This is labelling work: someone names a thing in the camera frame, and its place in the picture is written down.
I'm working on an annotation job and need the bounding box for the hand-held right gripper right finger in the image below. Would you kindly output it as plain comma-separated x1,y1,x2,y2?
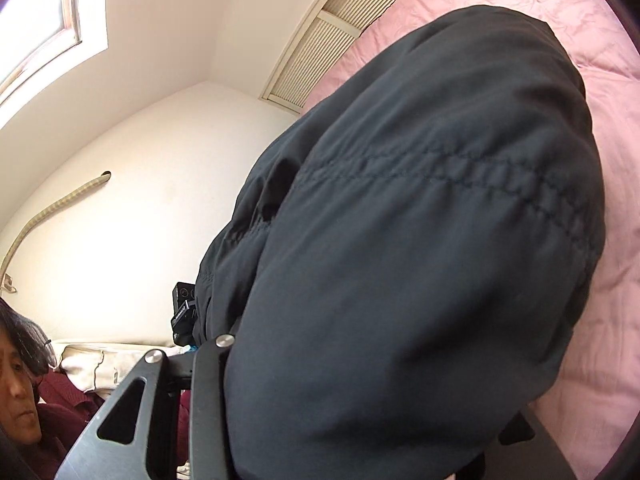
482,402,576,480

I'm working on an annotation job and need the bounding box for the person's head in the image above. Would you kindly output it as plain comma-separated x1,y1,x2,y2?
0,297,56,448

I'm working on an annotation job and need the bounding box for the window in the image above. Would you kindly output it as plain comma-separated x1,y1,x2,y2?
0,0,111,131

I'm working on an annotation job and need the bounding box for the striped wall hose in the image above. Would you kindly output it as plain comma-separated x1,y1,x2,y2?
0,171,112,291

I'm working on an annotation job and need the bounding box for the black puffer jacket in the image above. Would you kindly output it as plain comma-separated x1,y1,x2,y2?
190,4,607,480

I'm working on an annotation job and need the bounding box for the white louvered wall panel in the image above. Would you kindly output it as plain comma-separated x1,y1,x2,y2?
257,0,443,113

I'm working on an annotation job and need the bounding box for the person's body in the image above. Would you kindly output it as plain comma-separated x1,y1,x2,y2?
27,372,193,480

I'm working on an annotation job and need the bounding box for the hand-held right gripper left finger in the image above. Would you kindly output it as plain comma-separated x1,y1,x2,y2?
54,332,236,480

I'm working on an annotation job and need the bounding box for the white cushion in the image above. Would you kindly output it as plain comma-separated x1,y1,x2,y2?
52,342,151,396

